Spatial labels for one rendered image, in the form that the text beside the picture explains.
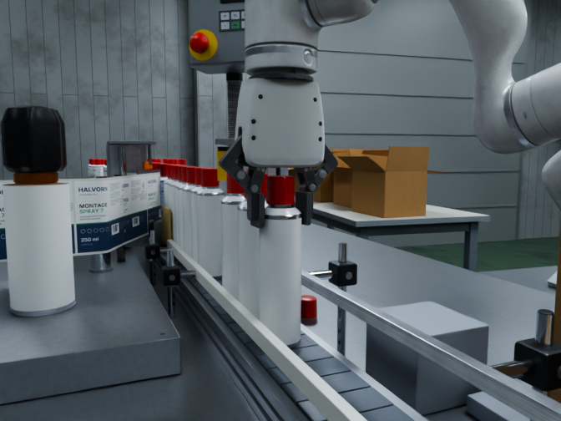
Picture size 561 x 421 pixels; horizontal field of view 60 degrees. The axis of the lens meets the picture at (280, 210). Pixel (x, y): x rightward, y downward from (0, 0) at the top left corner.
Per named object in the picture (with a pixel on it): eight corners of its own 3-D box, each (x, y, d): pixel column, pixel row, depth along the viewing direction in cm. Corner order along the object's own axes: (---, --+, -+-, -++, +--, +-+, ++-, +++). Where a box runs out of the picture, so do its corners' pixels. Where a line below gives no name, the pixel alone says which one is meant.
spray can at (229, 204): (218, 298, 78) (216, 170, 75) (249, 295, 80) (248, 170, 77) (227, 307, 73) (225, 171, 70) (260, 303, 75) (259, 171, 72)
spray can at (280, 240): (253, 337, 61) (252, 174, 59) (290, 332, 63) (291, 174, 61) (267, 352, 56) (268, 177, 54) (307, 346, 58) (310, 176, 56)
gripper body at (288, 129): (306, 78, 61) (305, 166, 63) (229, 72, 57) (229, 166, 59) (336, 68, 54) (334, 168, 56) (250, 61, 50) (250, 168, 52)
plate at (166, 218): (161, 240, 122) (160, 205, 121) (164, 240, 122) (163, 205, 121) (168, 247, 113) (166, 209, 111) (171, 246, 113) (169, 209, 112)
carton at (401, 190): (331, 210, 284) (331, 147, 280) (402, 207, 303) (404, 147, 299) (369, 220, 246) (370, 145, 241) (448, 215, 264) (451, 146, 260)
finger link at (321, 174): (317, 169, 61) (317, 221, 62) (295, 169, 60) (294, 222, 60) (330, 169, 58) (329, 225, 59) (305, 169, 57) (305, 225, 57)
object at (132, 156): (108, 239, 130) (104, 143, 127) (158, 235, 135) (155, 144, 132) (112, 248, 117) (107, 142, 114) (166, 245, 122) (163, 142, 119)
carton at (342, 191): (312, 204, 326) (313, 149, 322) (382, 201, 342) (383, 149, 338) (341, 210, 284) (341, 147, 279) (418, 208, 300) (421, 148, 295)
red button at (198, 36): (194, 35, 95) (188, 32, 92) (212, 34, 95) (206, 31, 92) (194, 55, 96) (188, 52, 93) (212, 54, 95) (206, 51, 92)
